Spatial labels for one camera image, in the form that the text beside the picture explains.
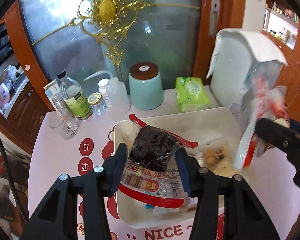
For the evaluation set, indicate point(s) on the white cloth cover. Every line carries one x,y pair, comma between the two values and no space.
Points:
262,48

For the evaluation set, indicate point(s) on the red white snack bag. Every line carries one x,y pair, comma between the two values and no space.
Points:
262,100

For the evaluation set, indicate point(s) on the blue snack packet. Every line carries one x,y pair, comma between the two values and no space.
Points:
148,206

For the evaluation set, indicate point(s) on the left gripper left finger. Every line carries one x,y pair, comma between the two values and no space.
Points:
56,215

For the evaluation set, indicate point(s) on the white cosmetic storage box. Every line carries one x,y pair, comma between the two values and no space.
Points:
234,72

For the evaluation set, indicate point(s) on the small gold lid jar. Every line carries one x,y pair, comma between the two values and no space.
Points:
97,103

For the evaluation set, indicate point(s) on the white blue carton box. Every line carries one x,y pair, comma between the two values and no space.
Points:
51,89

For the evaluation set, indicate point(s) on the clear bag orange biscuits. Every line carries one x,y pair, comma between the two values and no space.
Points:
214,157

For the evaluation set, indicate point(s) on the clear glass cup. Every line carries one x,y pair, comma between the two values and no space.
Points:
65,128

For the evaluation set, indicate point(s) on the silver lid glass jar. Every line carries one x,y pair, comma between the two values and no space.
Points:
61,106

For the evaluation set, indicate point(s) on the green tissue pack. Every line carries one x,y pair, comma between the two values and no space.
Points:
190,94

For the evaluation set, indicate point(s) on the glass door gold ornament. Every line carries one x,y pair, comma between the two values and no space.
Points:
85,36

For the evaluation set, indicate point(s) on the clear rice cake packet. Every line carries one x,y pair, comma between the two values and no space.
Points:
225,169

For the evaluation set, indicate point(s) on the white barcode snack packet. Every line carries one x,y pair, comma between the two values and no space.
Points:
164,211

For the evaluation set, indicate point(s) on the wooden cabinet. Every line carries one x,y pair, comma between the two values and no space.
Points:
290,75

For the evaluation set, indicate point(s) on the white squeeze wash bottle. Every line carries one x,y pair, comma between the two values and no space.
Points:
116,91

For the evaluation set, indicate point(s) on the red dark seaweed packet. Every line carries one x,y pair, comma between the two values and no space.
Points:
151,175

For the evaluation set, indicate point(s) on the white pill bottle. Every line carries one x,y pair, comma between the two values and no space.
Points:
103,86

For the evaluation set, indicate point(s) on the mint green ceramic jar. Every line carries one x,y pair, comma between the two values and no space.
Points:
145,86

